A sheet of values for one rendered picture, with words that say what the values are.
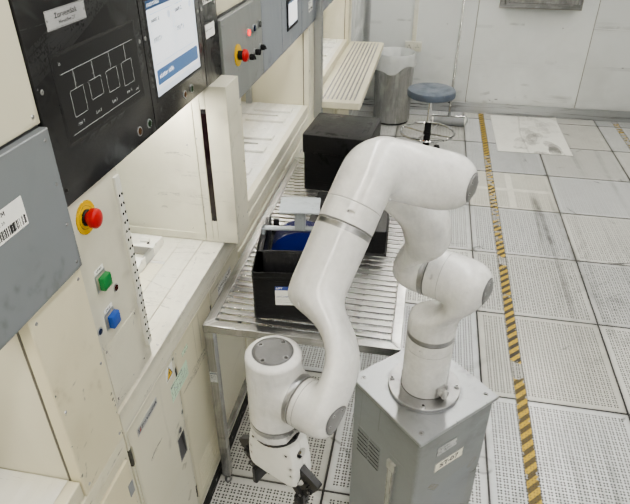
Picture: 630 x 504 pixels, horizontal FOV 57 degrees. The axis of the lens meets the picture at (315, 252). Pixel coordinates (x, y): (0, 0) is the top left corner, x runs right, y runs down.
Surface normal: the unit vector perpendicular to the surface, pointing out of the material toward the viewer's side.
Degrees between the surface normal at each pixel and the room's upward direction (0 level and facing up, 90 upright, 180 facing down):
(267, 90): 90
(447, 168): 58
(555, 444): 0
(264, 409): 91
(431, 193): 90
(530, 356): 0
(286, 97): 90
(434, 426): 0
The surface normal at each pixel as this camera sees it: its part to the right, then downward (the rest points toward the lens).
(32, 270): 0.98, 0.10
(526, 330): 0.00, -0.84
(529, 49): -0.19, 0.53
